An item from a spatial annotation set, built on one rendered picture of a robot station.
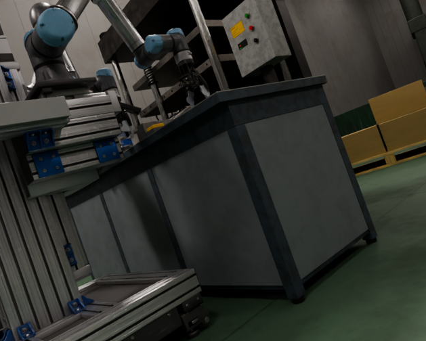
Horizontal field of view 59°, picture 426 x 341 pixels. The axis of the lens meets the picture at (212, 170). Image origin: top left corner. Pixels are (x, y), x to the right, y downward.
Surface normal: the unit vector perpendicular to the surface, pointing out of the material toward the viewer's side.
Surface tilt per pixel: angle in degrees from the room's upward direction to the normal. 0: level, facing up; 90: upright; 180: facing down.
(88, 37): 90
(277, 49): 90
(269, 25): 90
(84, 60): 90
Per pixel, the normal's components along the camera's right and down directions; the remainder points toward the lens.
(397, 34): -0.71, 0.24
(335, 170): 0.60, -0.23
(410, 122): -0.41, 0.13
